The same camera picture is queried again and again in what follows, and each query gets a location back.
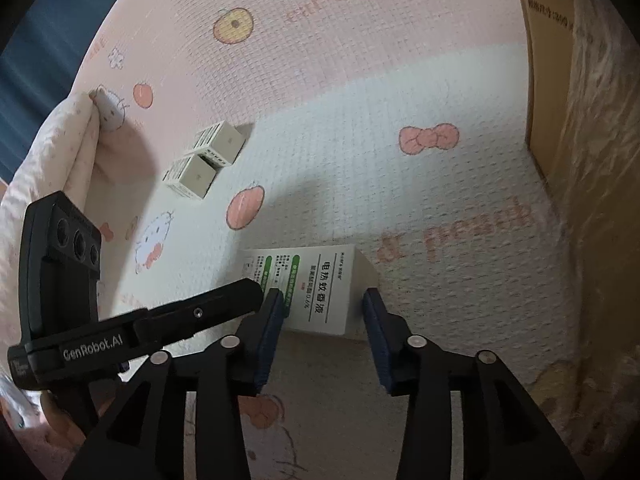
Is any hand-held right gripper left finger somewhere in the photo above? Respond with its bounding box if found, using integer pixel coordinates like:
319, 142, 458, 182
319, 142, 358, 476
62, 288, 286, 480

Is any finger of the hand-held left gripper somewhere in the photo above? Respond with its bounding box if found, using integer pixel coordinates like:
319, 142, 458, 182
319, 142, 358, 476
132, 279, 265, 352

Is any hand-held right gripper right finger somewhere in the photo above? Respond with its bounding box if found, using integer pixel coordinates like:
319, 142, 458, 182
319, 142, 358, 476
362, 287, 586, 480

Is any white box with green label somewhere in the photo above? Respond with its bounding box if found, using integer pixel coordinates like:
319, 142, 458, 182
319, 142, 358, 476
240, 244, 380, 340

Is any brown cardboard box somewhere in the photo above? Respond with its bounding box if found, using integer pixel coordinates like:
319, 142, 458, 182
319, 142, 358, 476
510, 0, 597, 182

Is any small white box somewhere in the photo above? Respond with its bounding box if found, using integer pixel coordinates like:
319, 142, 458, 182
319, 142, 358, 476
184, 121, 247, 167
162, 154, 218, 200

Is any pink printed bed sheet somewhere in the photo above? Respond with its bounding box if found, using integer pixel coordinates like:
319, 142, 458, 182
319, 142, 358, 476
10, 0, 616, 480

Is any blue curtain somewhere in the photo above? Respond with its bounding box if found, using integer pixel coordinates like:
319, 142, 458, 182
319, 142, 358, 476
0, 0, 151, 186

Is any crinkled beige cover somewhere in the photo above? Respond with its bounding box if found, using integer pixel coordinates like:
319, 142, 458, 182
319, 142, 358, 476
520, 0, 640, 480

